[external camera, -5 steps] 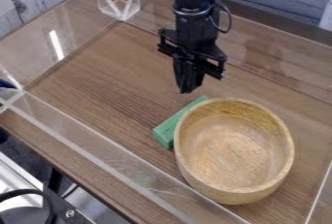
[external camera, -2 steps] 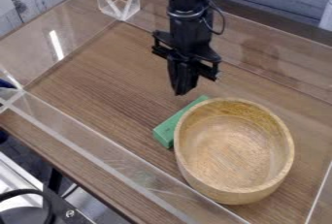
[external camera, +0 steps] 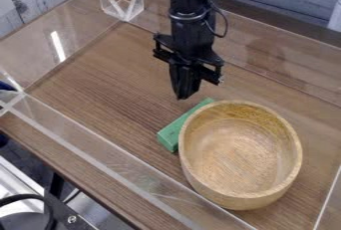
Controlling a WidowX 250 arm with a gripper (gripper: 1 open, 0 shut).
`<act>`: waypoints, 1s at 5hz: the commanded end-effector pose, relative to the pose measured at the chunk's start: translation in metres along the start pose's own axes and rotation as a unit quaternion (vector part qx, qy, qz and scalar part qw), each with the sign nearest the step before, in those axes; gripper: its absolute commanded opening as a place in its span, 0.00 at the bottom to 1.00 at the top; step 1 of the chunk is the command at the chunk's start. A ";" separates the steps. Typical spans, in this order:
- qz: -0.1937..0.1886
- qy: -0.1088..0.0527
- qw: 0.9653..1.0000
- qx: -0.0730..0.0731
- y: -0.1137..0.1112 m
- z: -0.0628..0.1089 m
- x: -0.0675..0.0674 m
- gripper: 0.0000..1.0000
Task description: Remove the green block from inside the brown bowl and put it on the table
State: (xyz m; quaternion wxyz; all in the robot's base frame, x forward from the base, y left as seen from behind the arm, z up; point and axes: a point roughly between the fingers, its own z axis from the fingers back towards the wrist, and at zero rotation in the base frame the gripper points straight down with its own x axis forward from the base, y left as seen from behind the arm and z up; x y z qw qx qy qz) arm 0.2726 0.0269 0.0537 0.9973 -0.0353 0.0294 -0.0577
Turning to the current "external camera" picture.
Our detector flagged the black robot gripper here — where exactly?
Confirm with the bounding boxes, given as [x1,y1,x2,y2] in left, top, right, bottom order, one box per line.
[154,12,223,100]

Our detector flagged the green rectangular block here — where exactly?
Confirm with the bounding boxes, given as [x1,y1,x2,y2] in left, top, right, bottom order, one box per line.
[156,98,214,153]

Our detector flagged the brown wooden bowl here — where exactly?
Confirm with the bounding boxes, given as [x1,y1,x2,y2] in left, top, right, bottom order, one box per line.
[178,101,302,210]

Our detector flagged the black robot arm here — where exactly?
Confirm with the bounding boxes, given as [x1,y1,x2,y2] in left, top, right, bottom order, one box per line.
[154,0,227,100]

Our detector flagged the clear acrylic tray walls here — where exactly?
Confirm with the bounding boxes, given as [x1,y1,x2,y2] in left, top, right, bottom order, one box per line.
[0,0,341,230]

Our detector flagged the black table leg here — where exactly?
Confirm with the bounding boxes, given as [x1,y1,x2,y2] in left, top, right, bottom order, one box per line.
[49,173,65,199]

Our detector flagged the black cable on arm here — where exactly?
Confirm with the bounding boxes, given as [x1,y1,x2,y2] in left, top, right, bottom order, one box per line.
[202,0,230,39]

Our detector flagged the black cable lower left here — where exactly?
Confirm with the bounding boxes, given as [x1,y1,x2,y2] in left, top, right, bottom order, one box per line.
[0,193,56,230]

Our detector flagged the black metal bracket with screw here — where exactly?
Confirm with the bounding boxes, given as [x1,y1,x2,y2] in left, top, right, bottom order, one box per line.
[44,192,99,230]

